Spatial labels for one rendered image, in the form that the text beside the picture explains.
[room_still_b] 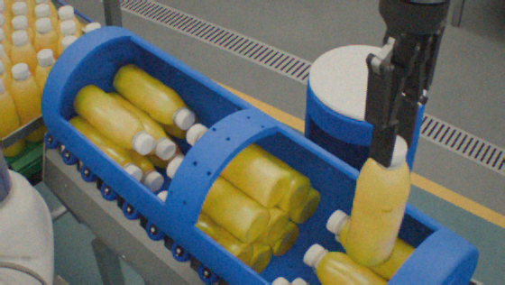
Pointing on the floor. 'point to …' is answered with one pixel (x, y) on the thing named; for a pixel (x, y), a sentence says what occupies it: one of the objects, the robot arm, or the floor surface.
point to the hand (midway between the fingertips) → (393, 131)
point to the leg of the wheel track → (107, 263)
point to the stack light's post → (113, 13)
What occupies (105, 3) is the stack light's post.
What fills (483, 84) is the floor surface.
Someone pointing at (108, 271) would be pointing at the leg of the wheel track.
